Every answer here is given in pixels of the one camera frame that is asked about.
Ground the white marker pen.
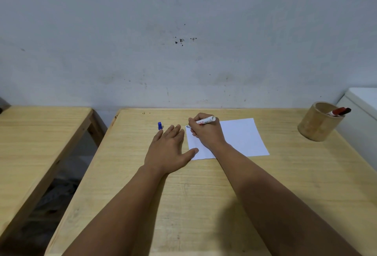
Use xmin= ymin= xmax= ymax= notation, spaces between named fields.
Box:
xmin=186 ymin=116 xmax=216 ymax=129

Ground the bamboo pen holder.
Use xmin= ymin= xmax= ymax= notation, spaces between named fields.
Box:
xmin=297 ymin=102 xmax=346 ymax=142

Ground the person's left hand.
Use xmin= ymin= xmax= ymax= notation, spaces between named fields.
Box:
xmin=144 ymin=124 xmax=199 ymax=176

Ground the person's right hand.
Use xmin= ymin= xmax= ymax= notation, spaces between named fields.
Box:
xmin=188 ymin=113 xmax=227 ymax=152

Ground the person's right forearm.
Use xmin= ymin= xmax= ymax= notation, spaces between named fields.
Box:
xmin=212 ymin=142 xmax=362 ymax=256

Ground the white cabinet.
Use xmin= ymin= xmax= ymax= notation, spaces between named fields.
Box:
xmin=335 ymin=87 xmax=377 ymax=173

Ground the red marker pen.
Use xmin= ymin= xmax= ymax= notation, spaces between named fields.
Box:
xmin=326 ymin=107 xmax=352 ymax=117

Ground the white paper sheet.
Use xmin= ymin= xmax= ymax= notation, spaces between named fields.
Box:
xmin=185 ymin=118 xmax=270 ymax=161

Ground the wooden side table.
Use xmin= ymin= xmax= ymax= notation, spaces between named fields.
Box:
xmin=0 ymin=105 xmax=108 ymax=243

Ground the person's left forearm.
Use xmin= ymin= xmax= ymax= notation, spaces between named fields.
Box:
xmin=63 ymin=165 xmax=169 ymax=256

